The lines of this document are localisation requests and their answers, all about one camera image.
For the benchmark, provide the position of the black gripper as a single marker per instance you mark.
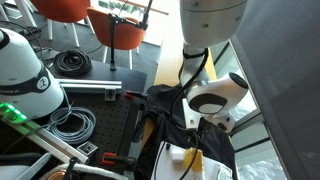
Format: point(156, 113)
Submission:
point(206, 127)

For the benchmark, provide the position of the black zip jumper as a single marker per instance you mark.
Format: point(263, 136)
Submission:
point(160, 116)

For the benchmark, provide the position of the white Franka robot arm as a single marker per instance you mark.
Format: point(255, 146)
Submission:
point(213, 20)

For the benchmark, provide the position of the cream tube with yellow ends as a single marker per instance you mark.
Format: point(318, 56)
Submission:
point(196, 160)

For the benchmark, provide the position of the small white block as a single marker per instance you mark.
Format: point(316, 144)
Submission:
point(177, 155)

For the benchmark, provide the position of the small black object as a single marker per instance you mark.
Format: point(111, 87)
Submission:
point(168, 146)

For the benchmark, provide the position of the small printed card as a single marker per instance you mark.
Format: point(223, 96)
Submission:
point(224, 172)

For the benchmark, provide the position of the dark mesh roller blind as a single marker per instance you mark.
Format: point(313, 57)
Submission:
point(286, 83)

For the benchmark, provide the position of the black perforated breadboard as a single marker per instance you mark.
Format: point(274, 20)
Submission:
point(113, 116)

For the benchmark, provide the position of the small grey tag block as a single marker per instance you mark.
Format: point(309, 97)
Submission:
point(87, 148)

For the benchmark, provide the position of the white padded tube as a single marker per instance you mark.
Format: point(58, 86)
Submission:
point(90, 170)

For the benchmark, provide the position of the orange chair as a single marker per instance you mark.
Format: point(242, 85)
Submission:
point(120, 31)
point(63, 8)

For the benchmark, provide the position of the white table leg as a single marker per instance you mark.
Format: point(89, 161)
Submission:
point(25, 13)

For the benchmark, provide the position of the light grey wrist camera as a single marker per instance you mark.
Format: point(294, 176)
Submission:
point(191, 115)

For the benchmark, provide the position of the dark window frame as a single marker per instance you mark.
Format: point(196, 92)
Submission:
point(246, 117)

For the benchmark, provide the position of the aluminium extrusion rail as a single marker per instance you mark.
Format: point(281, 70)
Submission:
point(90, 85)
point(50, 141)

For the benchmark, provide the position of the black camera stand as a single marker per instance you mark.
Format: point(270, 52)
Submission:
point(112, 40)

